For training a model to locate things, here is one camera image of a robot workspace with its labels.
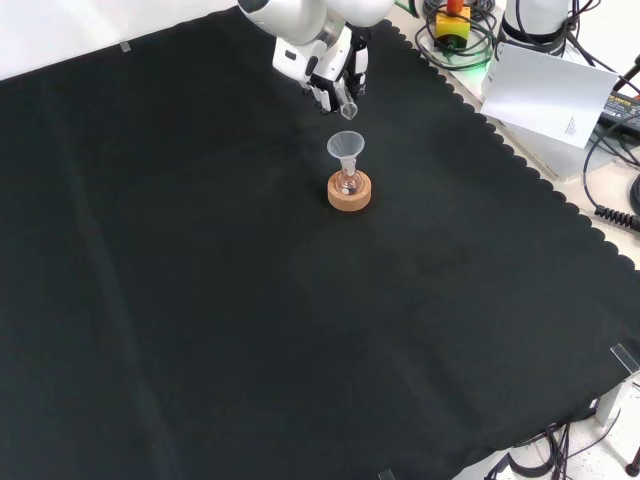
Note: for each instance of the clear tape strip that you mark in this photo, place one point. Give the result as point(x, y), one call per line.
point(627, 357)
point(125, 47)
point(386, 475)

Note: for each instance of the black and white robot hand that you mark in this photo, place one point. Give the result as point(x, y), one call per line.
point(330, 65)

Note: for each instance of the black power adapter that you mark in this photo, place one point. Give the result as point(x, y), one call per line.
point(622, 110)

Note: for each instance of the pale board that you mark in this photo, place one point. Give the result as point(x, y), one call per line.
point(545, 95)

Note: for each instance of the aluminium bench leg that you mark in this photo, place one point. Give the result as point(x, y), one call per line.
point(617, 397)

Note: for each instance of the yellow stop button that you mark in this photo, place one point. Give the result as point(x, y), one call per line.
point(452, 27)

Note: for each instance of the black bench cloth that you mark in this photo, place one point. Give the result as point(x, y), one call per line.
point(250, 275)

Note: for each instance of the glass round-bottom flask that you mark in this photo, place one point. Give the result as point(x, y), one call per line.
point(348, 183)

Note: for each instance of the clear plastic funnel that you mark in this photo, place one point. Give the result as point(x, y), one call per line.
point(345, 145)

